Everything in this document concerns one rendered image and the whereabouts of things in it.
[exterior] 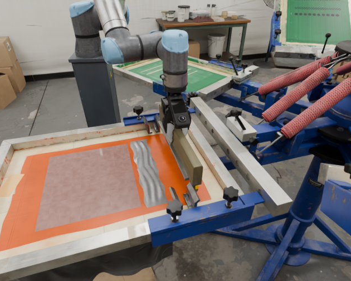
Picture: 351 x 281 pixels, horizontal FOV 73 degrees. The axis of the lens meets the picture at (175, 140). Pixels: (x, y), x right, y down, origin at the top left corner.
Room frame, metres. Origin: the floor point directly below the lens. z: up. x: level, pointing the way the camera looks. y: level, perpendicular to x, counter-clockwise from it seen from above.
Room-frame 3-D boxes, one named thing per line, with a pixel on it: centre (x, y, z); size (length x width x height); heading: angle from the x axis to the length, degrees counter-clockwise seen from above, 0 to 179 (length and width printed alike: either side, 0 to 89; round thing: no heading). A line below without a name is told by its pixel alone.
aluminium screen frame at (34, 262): (0.61, 0.24, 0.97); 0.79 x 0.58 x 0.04; 107
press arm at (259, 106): (1.34, -0.32, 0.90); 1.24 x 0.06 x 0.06; 47
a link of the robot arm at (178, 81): (0.70, 0.00, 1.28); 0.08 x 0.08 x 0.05
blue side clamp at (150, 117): (0.95, 0.09, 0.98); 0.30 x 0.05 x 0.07; 107
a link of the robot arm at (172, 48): (0.71, 0.00, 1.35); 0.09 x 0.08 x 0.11; 27
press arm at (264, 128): (0.78, -0.30, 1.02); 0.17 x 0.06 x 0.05; 107
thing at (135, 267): (0.40, 0.23, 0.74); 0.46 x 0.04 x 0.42; 107
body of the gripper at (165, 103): (0.71, 0.00, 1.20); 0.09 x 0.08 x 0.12; 17
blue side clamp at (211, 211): (0.42, -0.07, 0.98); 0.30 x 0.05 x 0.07; 107
